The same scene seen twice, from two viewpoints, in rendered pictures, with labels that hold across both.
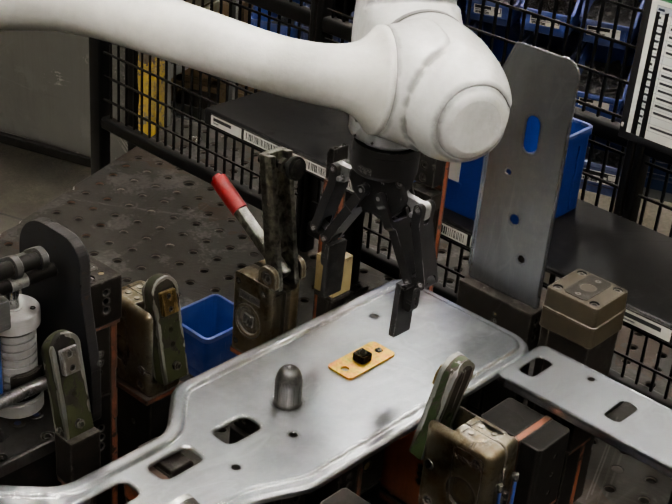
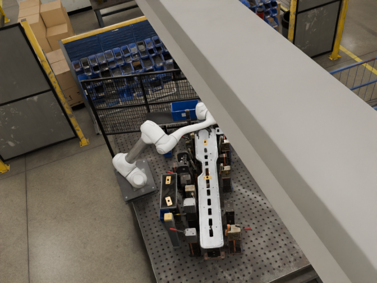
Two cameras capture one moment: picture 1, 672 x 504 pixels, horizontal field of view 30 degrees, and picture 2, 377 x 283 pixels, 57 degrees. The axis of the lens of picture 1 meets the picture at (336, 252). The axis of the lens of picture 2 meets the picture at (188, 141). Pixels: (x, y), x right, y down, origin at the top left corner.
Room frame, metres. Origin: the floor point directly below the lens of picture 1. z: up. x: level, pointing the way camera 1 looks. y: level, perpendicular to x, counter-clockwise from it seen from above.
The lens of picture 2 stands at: (-0.76, 1.52, 3.57)
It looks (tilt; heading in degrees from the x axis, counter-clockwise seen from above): 45 degrees down; 326
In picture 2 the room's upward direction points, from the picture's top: 10 degrees counter-clockwise
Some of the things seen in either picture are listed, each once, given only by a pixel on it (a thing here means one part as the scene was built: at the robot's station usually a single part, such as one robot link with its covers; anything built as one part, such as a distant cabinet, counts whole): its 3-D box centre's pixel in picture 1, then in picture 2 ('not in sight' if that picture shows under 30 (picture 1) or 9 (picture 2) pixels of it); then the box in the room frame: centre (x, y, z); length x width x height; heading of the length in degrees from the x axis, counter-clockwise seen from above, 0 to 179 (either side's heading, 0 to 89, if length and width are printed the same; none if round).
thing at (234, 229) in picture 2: not in sight; (234, 239); (0.33, 0.50, 0.88); 0.15 x 0.11 x 0.36; 49
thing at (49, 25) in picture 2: not in sight; (50, 33); (6.13, -0.36, 0.52); 1.20 x 0.80 x 1.05; 156
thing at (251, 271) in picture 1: (260, 386); (191, 152); (1.36, 0.08, 0.88); 0.07 x 0.06 x 0.35; 49
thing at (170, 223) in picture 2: not in sight; (172, 231); (0.75, 0.83, 0.92); 0.08 x 0.08 x 0.44; 49
